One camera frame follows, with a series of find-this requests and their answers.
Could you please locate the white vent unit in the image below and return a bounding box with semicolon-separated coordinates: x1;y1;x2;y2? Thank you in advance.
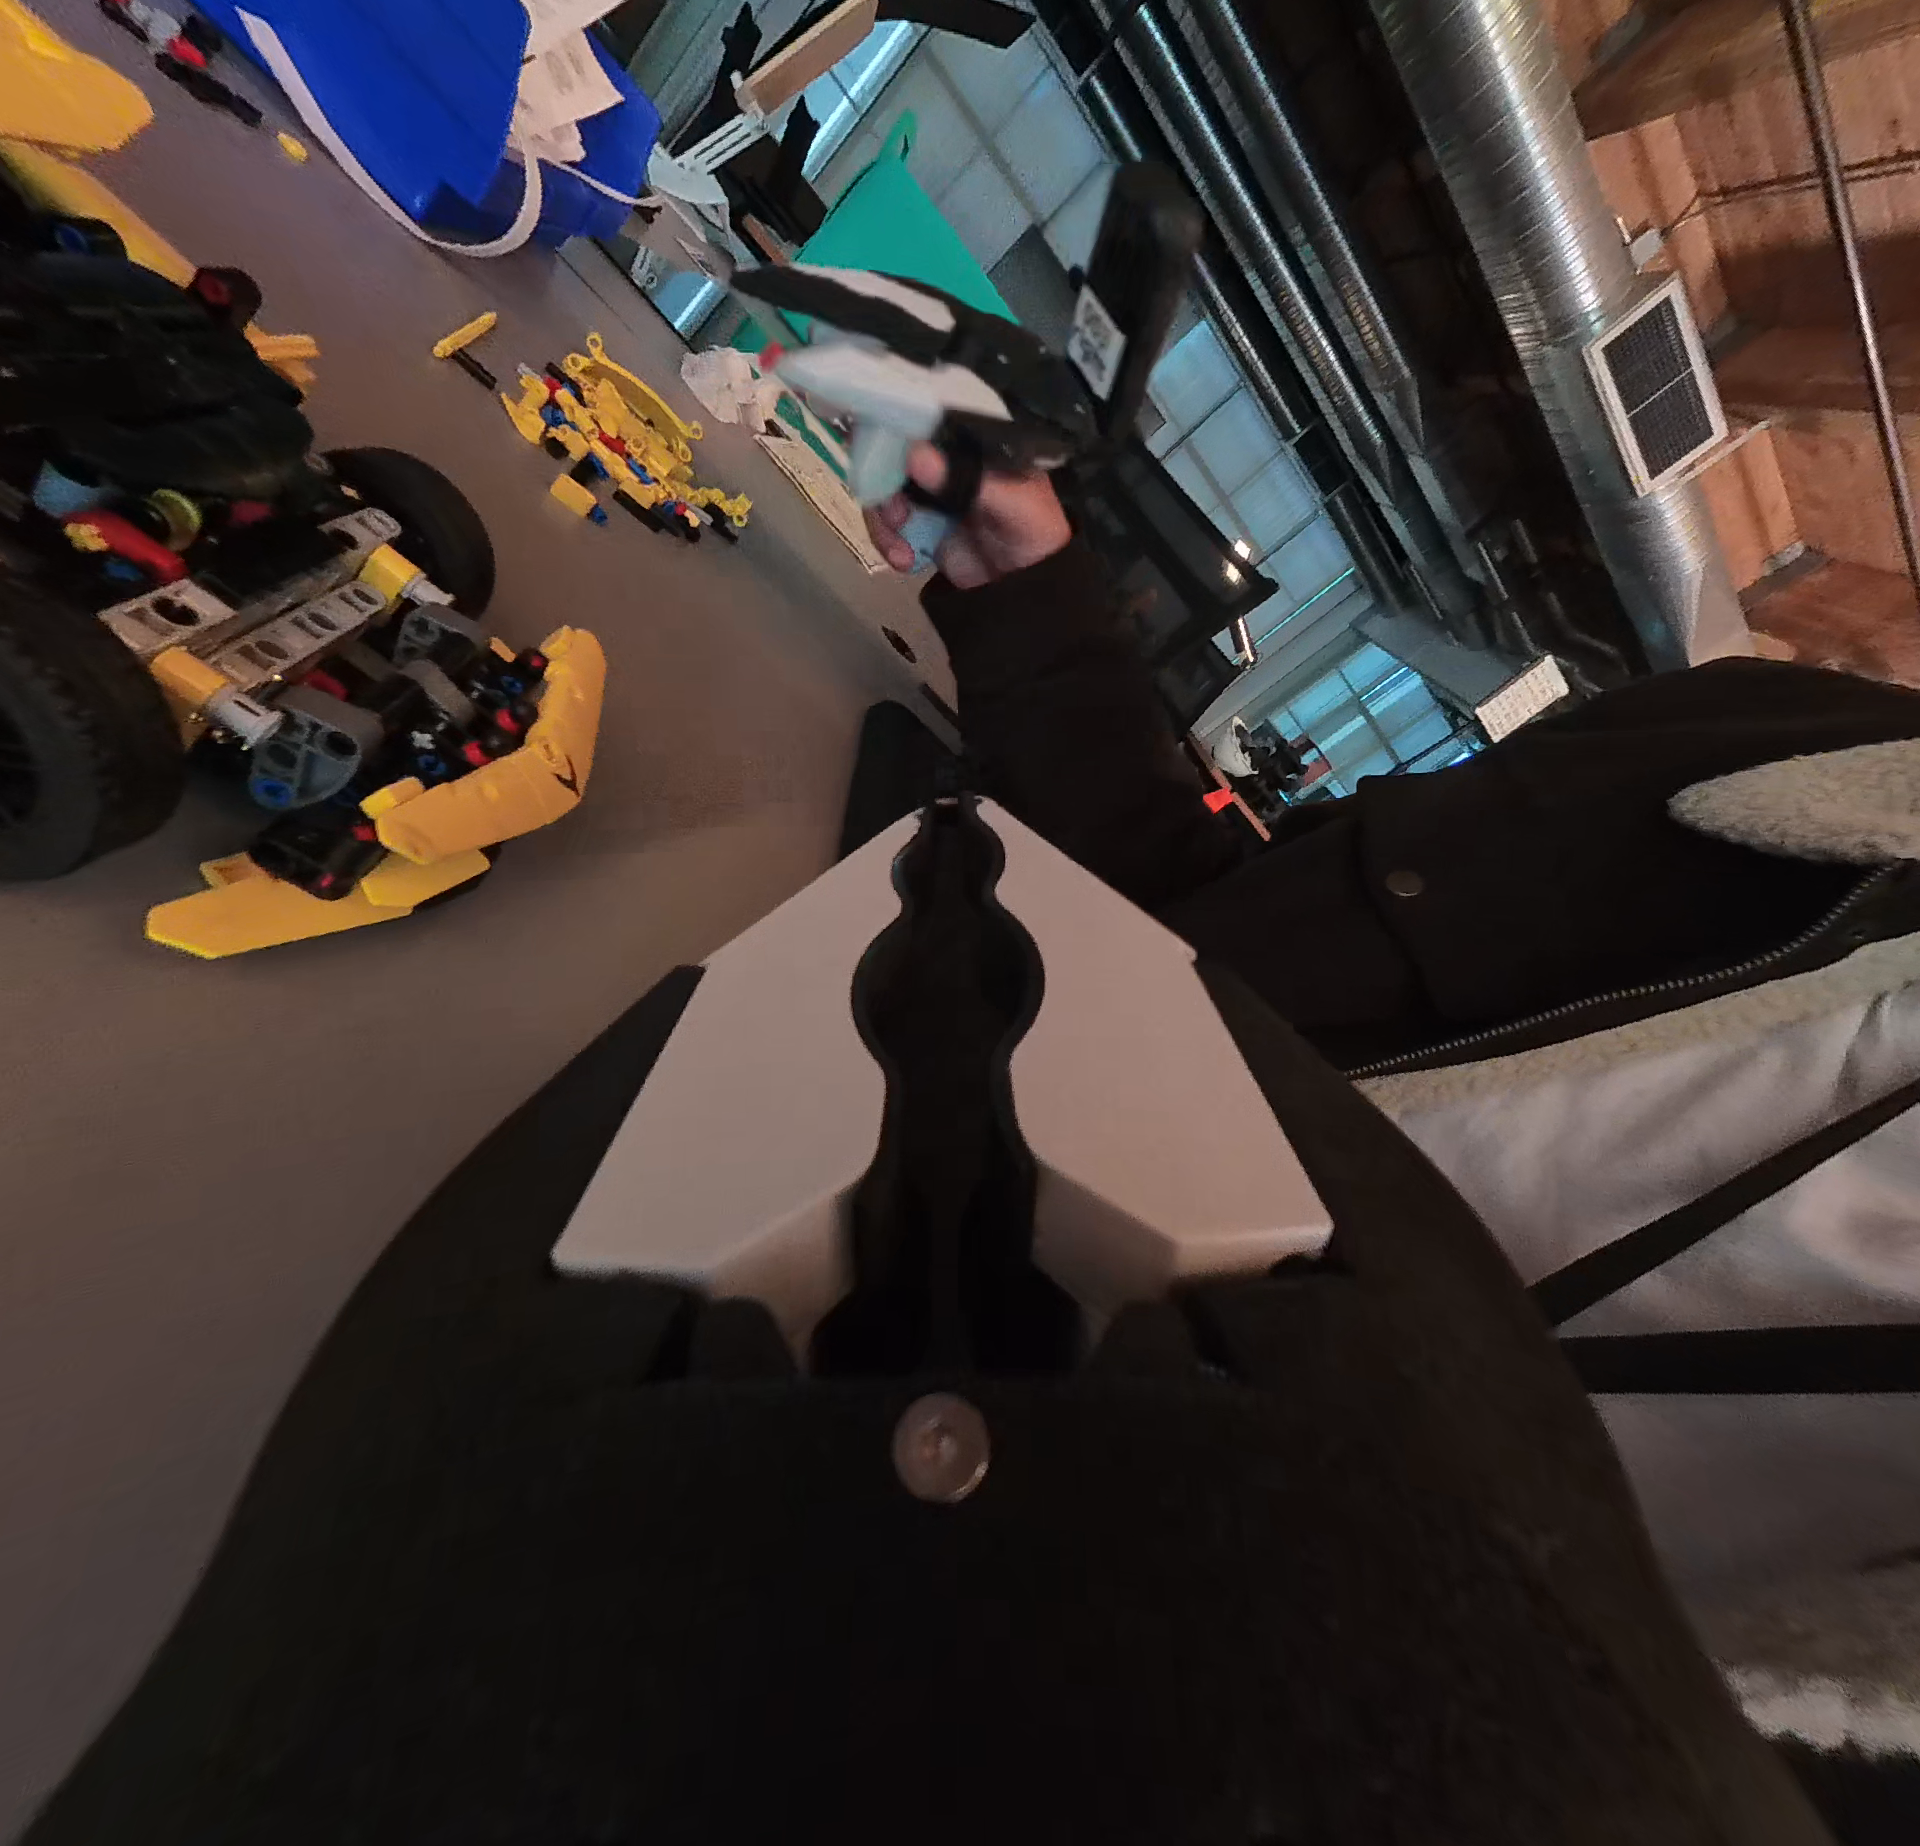
1585;278;1727;498

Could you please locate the teal panel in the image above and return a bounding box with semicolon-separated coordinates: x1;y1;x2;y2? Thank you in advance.
792;112;1023;326

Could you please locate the yellow toy brick car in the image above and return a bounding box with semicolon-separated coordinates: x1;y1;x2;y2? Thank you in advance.
0;151;608;965

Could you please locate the printed paper sheet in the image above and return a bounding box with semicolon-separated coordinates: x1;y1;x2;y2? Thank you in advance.
755;428;891;577

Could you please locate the white strap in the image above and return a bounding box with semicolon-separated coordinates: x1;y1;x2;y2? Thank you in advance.
237;11;662;260

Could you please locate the grey desk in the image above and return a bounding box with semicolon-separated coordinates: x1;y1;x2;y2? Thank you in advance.
0;0;977;1846

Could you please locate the black screen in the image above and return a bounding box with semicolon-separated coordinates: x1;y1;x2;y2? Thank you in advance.
1051;437;1280;724

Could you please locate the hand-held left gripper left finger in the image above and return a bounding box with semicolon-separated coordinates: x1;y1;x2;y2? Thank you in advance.
552;802;950;1376

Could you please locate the person's right hand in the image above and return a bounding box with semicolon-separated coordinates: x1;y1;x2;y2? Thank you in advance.
868;437;1078;594

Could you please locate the silver air duct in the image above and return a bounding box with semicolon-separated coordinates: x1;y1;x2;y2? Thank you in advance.
1333;0;1758;677

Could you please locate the yellow car roof panel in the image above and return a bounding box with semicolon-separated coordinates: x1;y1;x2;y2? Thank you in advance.
0;0;155;156

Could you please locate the white sign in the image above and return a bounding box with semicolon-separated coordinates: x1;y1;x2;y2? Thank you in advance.
1478;659;1570;746

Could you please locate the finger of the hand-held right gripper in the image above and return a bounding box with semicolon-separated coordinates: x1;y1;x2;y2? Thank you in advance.
728;263;1038;372

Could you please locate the blue plastic bin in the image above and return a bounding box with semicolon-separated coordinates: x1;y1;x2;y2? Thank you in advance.
114;0;662;249

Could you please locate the person's right forearm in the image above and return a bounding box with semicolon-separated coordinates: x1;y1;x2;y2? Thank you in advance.
920;533;1254;918

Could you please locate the dark pipe bundle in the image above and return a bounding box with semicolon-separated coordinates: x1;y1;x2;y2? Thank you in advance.
977;0;1486;634

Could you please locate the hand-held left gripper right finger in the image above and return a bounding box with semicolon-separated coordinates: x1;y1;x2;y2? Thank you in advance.
949;802;1333;1357

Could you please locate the clear plastic bag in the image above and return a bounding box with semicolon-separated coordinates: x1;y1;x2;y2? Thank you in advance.
684;348;782;432

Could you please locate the wooden chair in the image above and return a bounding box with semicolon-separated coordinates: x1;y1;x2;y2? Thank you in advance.
662;0;1038;211

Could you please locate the red black brick cluster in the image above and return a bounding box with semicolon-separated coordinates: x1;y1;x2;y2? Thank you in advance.
90;0;264;131

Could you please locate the pile of loose toy bricks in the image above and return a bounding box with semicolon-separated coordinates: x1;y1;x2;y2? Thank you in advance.
503;330;751;544

